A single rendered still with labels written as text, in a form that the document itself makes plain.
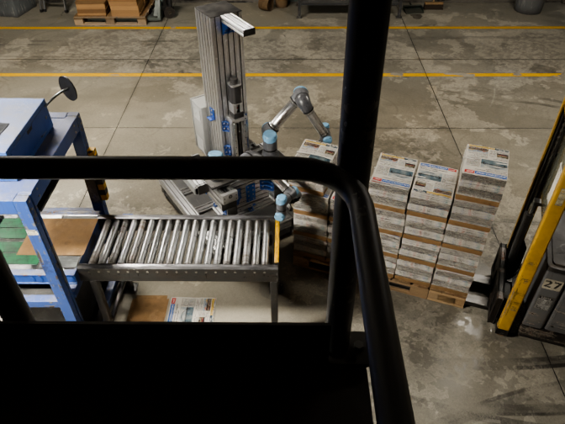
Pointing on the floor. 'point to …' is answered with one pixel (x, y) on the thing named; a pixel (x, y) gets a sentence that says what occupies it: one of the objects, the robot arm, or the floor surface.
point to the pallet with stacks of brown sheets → (132, 9)
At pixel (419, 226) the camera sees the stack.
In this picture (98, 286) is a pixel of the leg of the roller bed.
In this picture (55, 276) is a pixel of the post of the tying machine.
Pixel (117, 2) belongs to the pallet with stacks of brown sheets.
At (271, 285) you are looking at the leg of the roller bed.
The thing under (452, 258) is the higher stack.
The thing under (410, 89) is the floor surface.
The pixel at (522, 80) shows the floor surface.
